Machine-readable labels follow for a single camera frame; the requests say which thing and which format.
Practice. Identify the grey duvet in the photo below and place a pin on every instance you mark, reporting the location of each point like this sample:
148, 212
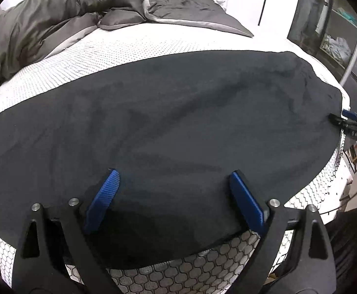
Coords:
43, 21

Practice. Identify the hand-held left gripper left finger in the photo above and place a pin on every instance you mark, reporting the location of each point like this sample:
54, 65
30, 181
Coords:
103, 199

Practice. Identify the white metal pole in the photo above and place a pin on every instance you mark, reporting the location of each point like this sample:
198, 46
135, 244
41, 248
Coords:
354, 55

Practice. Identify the white bed mattress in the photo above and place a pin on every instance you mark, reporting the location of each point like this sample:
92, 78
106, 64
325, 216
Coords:
135, 49

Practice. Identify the white wardrobe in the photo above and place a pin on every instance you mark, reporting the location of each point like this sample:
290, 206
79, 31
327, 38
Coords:
282, 6

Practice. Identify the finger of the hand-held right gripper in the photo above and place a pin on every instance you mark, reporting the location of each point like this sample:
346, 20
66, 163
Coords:
337, 120
349, 115

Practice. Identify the person's dark clothing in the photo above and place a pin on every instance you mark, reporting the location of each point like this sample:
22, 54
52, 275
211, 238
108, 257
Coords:
350, 245

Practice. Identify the black pants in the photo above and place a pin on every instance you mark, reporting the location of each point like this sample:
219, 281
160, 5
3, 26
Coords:
166, 113

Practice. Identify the glass door wardrobe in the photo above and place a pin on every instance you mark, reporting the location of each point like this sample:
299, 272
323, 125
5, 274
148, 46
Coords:
313, 21

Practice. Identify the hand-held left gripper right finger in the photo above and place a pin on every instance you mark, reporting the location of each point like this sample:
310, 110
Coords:
247, 202

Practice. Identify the white crumpled sheet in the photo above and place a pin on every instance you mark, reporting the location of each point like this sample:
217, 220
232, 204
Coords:
219, 1

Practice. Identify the white folded clothes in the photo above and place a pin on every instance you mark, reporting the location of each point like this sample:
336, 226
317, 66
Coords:
337, 47

